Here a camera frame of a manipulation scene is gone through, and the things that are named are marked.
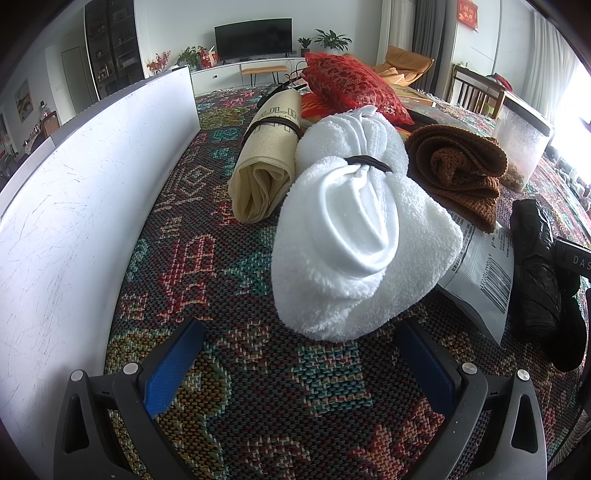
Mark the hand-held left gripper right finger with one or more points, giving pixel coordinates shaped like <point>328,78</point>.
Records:
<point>427,369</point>

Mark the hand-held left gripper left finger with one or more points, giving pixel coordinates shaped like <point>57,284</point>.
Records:
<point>173,369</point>

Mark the black plastic bag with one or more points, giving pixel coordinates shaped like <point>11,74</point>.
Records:
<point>535,277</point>

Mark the white fleece towel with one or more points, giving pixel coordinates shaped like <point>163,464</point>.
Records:
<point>351,240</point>

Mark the cream cloth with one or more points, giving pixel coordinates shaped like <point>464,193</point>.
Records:
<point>263,175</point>

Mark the black cloth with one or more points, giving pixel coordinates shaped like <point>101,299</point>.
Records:
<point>565,332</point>

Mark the white plastic mailer bag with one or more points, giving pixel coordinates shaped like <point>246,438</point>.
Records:
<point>485,277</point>

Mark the colourful woven blanket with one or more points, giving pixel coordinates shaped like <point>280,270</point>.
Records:
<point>268,392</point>

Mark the clear plastic container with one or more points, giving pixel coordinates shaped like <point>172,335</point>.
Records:
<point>521,143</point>

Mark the brown knitted cloth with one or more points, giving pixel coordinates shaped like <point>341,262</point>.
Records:
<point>452,161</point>

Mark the white board panel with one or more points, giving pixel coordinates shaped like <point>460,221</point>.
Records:
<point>83,221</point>

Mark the wooden chair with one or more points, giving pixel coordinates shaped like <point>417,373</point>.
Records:
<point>475,94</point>

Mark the dark grey folded cloth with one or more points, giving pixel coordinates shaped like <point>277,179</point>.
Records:
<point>425,117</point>

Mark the flat cardboard box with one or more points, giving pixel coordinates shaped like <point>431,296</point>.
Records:
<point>415,94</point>

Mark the orange lounge chair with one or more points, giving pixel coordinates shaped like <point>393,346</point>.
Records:
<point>406,60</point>

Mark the grey curtain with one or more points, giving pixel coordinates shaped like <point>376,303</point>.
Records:
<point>427,37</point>

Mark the orange yellow cushion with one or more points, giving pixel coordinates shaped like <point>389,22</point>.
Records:
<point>318,108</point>

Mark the red patterned cushion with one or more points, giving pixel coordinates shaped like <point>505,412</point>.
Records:
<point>351,83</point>

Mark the white television cabinet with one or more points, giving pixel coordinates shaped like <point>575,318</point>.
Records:
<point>217,78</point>

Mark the white door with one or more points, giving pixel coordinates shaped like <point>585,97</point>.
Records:
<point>74,81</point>

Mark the red flower arrangement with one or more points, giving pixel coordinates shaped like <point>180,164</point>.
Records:
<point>158,62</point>

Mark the bushy green potted plant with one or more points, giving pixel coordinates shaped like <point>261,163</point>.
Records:
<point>189,57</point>

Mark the wooden bench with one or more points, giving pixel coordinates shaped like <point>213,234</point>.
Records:
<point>263,69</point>

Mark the red gift box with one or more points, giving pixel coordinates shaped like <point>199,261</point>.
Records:
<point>207,57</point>

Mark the large green potted plant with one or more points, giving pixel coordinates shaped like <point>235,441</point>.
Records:
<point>332,39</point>

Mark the dark display cabinet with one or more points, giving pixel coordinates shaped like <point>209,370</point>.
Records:
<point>113,46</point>

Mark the black television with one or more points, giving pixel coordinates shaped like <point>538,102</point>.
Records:
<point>253,39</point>

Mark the small potted plant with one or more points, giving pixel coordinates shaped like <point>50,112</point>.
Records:
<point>304,45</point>

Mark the red wall decoration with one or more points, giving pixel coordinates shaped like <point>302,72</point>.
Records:
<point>466,14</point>

